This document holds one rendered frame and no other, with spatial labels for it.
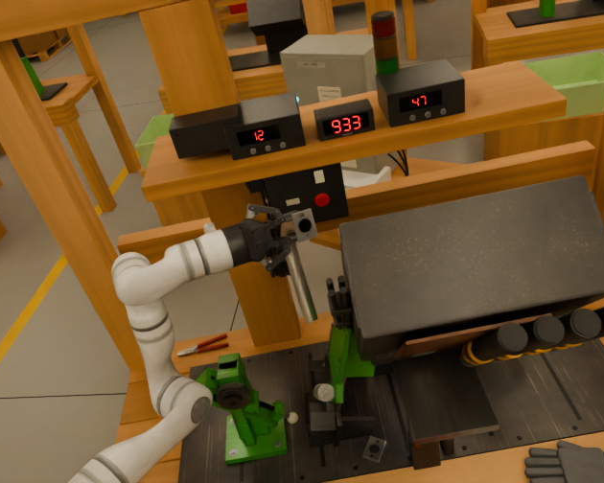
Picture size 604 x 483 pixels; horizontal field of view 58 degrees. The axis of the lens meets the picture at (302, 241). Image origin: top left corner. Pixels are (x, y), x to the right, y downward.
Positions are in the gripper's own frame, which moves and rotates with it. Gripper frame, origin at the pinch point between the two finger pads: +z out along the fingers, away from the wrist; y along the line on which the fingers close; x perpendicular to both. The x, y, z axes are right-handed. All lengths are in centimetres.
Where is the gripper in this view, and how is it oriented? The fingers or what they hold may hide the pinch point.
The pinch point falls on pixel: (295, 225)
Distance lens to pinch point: 104.5
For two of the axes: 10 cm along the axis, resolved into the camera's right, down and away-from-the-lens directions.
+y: -2.5, -9.4, -2.3
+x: -3.4, -1.4, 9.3
